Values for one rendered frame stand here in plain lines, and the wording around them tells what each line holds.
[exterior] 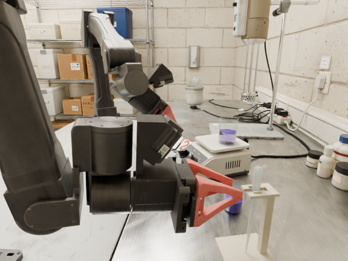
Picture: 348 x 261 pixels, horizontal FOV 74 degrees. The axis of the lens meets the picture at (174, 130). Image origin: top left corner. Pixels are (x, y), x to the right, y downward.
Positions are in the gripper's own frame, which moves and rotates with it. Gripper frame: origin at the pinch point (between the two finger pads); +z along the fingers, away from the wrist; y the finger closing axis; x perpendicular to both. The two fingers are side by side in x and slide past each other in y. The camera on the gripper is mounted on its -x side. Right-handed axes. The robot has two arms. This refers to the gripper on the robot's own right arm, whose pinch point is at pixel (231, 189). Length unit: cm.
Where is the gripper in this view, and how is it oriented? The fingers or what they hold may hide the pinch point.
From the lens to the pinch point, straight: 36.3
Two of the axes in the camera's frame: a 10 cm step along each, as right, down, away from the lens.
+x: -0.7, 9.6, 2.7
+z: 9.8, 0.2, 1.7
